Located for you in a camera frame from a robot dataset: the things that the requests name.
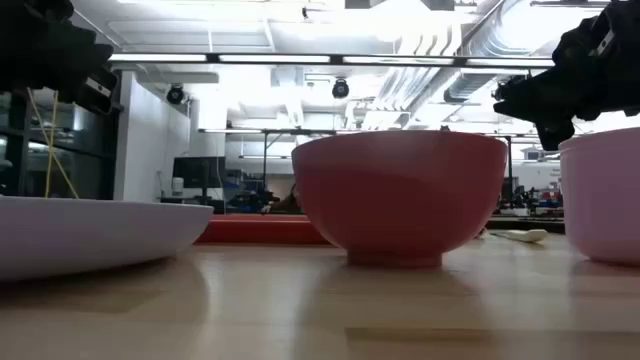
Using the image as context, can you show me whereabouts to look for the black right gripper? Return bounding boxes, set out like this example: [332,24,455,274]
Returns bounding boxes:
[493,0,640,152]

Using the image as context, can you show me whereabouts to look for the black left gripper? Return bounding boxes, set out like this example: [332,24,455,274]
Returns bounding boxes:
[0,0,119,116]

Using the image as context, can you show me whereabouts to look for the pink cup with handle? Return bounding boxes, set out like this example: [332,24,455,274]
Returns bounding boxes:
[558,126,640,266]

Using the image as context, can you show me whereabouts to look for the knife with cream handle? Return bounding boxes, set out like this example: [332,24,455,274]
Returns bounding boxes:
[489,228,550,245]

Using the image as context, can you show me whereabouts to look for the red plastic bowl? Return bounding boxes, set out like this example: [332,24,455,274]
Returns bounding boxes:
[291,130,509,269]

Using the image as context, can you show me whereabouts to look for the lavender plate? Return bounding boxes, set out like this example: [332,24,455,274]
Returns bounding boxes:
[0,195,215,282]

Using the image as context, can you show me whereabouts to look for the red plastic tray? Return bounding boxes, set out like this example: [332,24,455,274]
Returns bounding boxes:
[194,214,332,246]

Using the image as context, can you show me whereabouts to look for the cluttered background workbench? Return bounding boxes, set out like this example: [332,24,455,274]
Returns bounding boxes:
[497,185,565,217]

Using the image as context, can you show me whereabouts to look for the long ceiling light strip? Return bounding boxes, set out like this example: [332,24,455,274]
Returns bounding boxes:
[107,51,556,70]

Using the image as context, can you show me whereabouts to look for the black computer monitor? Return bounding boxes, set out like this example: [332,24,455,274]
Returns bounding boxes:
[172,156,227,190]

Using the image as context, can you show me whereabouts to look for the person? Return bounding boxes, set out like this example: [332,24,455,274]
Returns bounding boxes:
[267,183,301,215]

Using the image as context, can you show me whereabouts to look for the silver ventilation duct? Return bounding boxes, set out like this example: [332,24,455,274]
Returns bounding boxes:
[442,0,566,104]

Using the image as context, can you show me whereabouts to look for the yellow cable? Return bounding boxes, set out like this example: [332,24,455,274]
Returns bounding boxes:
[44,91,60,199]
[27,88,81,200]

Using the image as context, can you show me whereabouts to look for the black aluminium table frame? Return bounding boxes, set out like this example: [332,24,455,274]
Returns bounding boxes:
[487,216,566,235]

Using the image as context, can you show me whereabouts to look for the black background rig frame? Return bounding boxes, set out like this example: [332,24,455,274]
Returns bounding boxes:
[198,128,301,191]

